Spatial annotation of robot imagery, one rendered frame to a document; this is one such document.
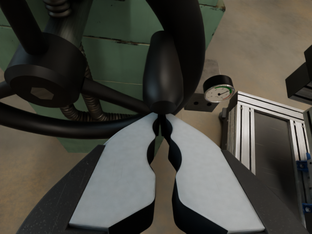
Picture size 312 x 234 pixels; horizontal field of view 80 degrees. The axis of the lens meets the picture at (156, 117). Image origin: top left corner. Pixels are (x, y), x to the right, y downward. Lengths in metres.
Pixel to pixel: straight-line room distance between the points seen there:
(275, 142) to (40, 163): 1.12
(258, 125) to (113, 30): 0.86
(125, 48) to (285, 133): 0.93
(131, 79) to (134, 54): 0.08
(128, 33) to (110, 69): 0.11
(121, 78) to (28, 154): 0.75
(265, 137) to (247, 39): 1.08
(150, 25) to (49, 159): 0.85
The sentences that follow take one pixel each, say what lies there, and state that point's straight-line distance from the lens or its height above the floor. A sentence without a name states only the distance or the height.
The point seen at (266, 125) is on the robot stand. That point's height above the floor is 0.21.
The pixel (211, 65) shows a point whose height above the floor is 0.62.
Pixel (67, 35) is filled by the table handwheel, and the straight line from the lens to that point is 0.22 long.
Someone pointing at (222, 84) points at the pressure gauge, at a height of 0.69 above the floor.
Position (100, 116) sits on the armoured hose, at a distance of 0.37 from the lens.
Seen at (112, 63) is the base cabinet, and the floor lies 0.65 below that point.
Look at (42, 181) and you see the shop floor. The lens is 1.04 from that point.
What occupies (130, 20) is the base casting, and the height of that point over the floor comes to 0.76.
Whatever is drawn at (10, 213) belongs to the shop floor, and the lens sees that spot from 1.07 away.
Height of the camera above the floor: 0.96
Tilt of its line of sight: 60 degrees down
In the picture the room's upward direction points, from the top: 17 degrees clockwise
